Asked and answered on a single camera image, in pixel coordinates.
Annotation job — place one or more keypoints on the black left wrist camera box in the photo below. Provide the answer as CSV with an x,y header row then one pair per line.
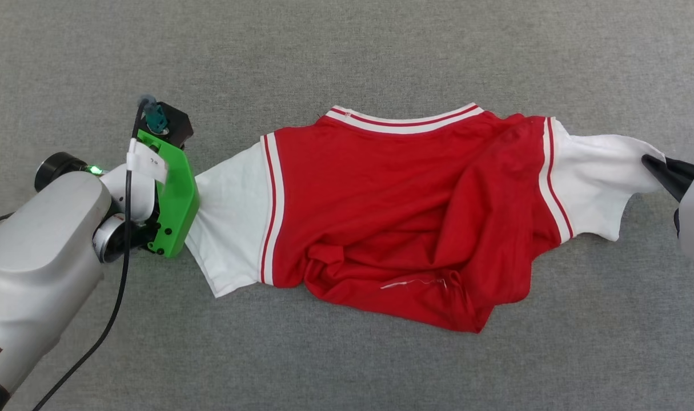
x,y
176,123

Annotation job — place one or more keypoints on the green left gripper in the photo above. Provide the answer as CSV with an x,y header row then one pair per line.
x,y
178,200

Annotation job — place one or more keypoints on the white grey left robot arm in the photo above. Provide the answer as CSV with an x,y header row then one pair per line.
x,y
38,245

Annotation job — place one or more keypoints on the red and white jersey shirt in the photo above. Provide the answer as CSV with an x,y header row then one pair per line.
x,y
381,200

